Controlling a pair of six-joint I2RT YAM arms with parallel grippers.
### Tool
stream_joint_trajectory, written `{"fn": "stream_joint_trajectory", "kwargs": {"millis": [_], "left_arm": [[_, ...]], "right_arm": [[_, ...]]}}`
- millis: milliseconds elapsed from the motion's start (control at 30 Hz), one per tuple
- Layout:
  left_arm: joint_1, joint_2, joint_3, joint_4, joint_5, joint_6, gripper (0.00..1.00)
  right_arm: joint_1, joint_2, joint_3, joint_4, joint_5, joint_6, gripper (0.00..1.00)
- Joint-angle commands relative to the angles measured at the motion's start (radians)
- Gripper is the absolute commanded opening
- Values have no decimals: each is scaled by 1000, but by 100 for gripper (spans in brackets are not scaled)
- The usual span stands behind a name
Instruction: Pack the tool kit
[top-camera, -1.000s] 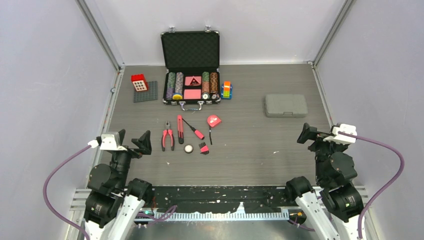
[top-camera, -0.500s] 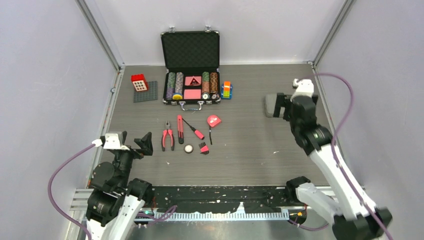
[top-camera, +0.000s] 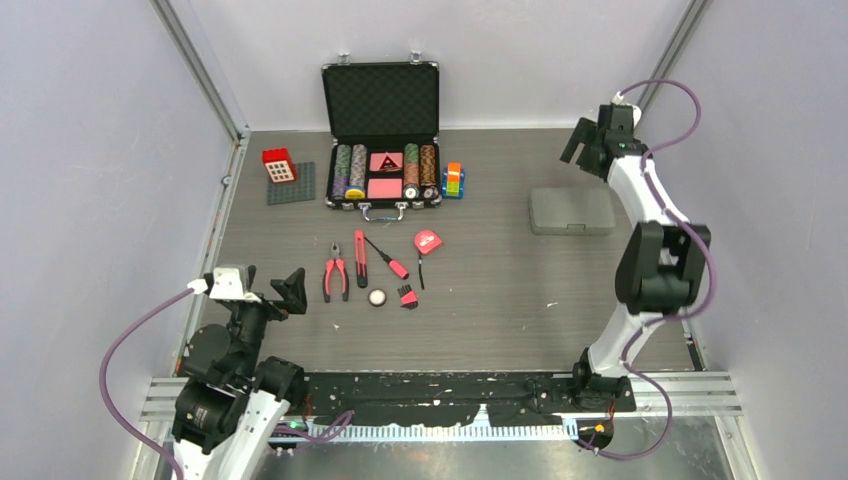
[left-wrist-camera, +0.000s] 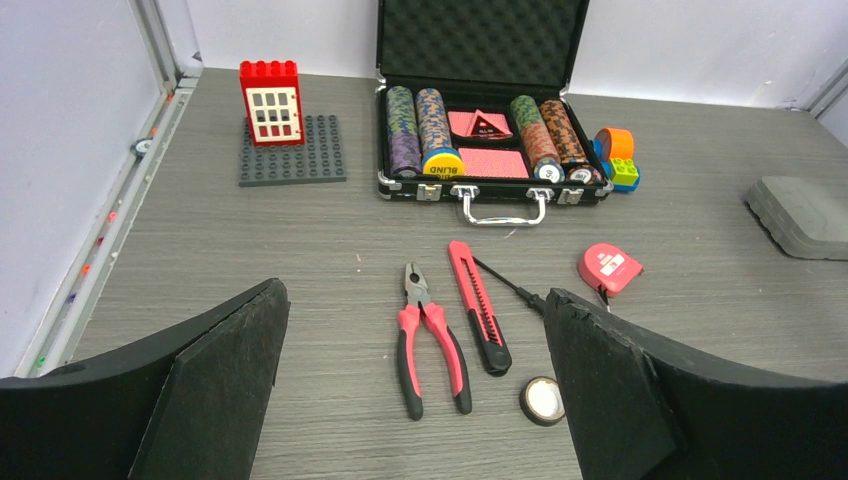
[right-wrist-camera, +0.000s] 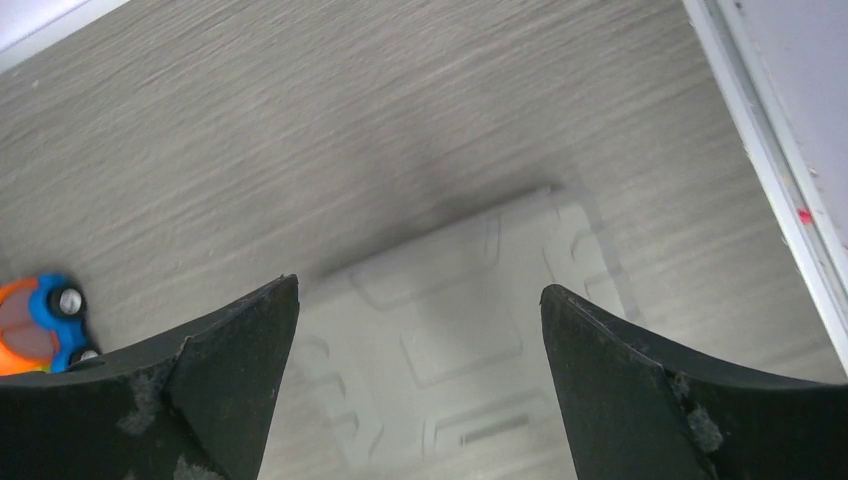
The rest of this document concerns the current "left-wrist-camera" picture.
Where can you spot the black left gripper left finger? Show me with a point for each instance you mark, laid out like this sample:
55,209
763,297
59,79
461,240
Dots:
187,402

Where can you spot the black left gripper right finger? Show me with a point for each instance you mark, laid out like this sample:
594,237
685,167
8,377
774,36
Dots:
640,405

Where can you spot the red black utility knife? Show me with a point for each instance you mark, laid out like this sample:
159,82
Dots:
493,349

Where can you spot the grey plastic tool case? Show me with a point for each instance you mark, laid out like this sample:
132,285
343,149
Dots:
806,217

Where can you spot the black electrical tape roll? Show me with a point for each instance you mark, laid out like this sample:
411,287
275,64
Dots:
541,402

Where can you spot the red tape measure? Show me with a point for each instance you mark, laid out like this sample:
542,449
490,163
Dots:
608,269

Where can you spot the red black pliers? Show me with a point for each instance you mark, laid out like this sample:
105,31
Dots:
421,313

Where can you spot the colourful toy brick stack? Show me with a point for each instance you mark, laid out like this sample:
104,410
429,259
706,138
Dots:
615,149

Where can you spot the brown black chip row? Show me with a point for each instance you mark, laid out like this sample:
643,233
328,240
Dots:
573,156

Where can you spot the dark grey brick baseplate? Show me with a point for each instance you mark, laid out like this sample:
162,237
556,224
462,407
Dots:
319,160

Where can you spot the green red chip row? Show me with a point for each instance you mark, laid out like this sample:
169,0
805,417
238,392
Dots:
542,154

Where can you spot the red card deck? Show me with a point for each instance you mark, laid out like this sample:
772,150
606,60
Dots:
493,163

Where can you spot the blue orange chip row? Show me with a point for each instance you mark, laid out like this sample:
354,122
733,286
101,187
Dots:
439,157

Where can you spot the red toy brick door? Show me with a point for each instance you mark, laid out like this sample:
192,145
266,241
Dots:
272,99

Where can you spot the red triangle dealer button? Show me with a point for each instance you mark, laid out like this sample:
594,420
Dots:
479,125

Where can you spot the purple green chip row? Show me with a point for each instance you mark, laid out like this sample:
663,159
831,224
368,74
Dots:
404,145

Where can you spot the black poker chip case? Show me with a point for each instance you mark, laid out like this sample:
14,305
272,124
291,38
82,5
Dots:
482,55

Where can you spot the red handled screwdriver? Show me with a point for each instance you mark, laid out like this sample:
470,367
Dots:
532,300

